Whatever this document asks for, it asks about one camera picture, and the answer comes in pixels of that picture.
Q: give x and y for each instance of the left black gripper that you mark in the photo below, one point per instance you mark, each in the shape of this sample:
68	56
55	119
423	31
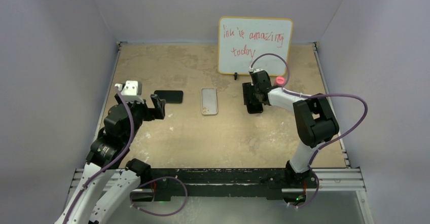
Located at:
151	113

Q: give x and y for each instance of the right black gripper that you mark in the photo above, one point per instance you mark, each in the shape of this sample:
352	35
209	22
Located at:
250	88

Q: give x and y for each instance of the white phone case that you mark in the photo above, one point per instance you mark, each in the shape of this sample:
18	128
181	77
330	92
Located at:
209	102

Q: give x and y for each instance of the black phone without case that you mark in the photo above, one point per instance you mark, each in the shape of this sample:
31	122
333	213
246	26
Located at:
255	109

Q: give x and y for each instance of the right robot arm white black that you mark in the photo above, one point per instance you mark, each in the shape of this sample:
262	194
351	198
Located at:
314	118

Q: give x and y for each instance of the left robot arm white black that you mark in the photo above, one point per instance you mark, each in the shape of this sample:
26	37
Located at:
89	203

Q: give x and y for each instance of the pink capped small bottle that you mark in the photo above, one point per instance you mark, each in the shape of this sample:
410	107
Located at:
280	81

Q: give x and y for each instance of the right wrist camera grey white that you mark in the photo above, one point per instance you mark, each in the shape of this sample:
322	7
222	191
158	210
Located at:
255	70

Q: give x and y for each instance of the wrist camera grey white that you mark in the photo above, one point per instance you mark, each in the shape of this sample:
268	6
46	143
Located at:
131	91
255	70

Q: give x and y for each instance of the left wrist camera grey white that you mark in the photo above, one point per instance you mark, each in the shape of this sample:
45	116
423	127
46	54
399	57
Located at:
131	91

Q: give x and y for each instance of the white board yellow frame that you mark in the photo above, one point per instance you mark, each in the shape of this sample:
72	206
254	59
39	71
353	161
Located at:
250	41

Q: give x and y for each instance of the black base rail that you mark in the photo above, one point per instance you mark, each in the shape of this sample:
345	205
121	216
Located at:
268	183

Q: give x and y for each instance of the aluminium frame rail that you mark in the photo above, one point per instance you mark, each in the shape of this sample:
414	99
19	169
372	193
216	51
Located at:
339	198

